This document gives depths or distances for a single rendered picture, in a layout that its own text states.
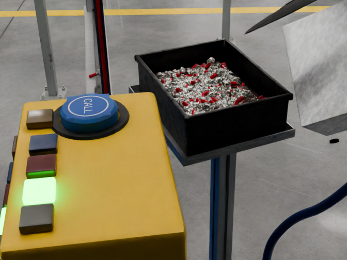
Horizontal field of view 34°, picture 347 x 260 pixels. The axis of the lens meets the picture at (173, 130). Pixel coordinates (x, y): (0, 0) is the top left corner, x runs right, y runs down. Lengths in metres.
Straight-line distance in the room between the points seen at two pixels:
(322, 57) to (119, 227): 0.43
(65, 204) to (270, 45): 2.82
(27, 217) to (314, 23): 0.47
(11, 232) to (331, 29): 0.47
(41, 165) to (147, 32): 2.92
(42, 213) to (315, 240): 1.62
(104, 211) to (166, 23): 3.08
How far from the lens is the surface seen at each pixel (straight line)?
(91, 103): 0.41
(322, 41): 0.69
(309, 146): 2.32
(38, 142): 0.38
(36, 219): 0.32
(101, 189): 0.34
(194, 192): 2.04
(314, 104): 0.68
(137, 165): 0.36
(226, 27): 3.05
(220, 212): 0.94
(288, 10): 0.80
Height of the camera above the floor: 1.28
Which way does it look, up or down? 33 degrees down
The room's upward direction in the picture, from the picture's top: 1 degrees counter-clockwise
